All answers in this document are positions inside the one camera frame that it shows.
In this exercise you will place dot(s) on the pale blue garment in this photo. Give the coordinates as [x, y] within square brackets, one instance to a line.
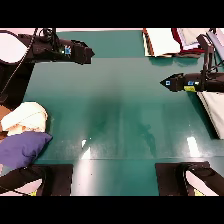
[218, 43]

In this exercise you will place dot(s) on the beige garment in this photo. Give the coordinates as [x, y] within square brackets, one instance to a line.
[191, 36]

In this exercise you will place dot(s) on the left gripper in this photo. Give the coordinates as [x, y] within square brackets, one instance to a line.
[81, 52]

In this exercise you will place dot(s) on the red garment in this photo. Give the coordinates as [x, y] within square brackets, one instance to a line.
[191, 50]

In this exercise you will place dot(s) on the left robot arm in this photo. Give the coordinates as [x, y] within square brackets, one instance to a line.
[13, 48]

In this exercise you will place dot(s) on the cream garment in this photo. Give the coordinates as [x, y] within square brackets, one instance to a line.
[28, 116]

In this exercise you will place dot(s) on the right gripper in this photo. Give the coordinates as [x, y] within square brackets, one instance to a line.
[186, 82]

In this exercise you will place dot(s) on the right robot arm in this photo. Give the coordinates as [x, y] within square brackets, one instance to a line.
[215, 82]

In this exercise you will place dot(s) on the white garment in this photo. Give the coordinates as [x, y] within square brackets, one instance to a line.
[215, 110]
[163, 41]

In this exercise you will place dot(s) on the purple garment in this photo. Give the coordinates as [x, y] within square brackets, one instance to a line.
[23, 148]

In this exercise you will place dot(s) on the brown garment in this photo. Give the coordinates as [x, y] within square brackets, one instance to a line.
[3, 115]

